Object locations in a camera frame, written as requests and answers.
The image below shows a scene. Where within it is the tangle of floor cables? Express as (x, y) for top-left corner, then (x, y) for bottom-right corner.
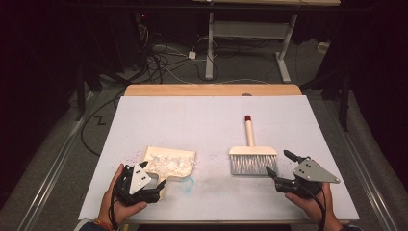
(137, 23), (222, 85)

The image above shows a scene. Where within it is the person's left hand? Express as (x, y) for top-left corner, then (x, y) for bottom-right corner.
(97, 163), (149, 227)

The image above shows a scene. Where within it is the hand-held gripper cable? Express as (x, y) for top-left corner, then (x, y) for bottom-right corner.
(108, 177), (121, 231)
(300, 183), (328, 231)

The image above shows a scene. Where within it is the metal floor rail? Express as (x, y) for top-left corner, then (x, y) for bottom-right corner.
(15, 91), (99, 231)
(320, 105), (403, 231)

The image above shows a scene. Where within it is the black metal stand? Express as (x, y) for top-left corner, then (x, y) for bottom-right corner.
(300, 68), (353, 133)
(74, 59), (104, 123)

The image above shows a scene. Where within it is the white metal desk frame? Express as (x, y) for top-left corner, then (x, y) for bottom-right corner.
(191, 0), (342, 84)

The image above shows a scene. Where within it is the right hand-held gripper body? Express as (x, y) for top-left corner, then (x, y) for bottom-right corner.
(273, 156), (342, 200)

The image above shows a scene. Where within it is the right hand-held gripper cable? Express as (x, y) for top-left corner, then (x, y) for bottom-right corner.
(300, 183), (328, 231)

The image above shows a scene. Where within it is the left hand-held gripper cable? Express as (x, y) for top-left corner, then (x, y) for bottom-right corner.
(108, 177), (121, 231)

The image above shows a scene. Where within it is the person's right hand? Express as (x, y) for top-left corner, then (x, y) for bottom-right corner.
(284, 182), (335, 224)

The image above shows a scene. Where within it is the cream brush with red-tipped handle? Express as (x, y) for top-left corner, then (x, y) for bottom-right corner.
(228, 115), (279, 177)

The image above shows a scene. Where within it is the white board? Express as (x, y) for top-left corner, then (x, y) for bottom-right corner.
(78, 94), (361, 223)

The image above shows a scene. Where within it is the black floor cable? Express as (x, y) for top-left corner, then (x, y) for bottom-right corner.
(79, 90), (127, 158)

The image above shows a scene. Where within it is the cream plastic dustpan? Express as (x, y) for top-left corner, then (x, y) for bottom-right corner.
(140, 145), (197, 202)

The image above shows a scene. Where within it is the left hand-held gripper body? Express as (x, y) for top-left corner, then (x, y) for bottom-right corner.
(114, 163), (162, 207)

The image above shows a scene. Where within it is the wooden table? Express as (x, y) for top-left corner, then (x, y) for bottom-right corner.
(122, 83), (352, 225)

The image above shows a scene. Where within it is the colourful bracelet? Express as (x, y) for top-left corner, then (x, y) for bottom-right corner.
(92, 218), (115, 231)

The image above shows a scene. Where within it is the pile of white paper scraps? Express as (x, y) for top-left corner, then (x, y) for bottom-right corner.
(146, 153), (194, 178)

